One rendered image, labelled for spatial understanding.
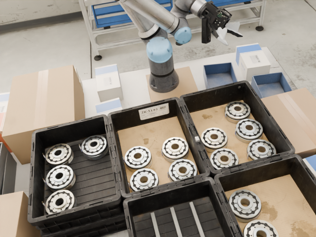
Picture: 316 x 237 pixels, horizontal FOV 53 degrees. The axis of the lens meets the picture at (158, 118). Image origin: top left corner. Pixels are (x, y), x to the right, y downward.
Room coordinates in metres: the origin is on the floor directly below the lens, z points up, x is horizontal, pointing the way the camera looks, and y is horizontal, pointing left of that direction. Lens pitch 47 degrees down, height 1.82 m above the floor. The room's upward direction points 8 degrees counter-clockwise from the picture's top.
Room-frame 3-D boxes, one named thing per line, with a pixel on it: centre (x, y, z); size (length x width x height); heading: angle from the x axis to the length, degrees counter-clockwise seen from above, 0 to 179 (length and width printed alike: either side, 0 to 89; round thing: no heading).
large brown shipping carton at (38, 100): (1.11, 0.51, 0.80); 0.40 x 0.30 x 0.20; 5
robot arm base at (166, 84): (1.22, -0.06, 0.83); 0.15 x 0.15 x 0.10
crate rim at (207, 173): (0.74, 0.03, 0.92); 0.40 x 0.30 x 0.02; 7
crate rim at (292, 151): (0.77, -0.27, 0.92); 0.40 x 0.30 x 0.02; 7
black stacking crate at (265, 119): (0.77, -0.27, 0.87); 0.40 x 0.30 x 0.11; 7
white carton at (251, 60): (1.33, -0.54, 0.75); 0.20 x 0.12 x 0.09; 0
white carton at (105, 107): (1.04, 0.21, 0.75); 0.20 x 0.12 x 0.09; 10
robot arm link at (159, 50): (1.23, -0.05, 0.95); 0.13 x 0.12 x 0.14; 2
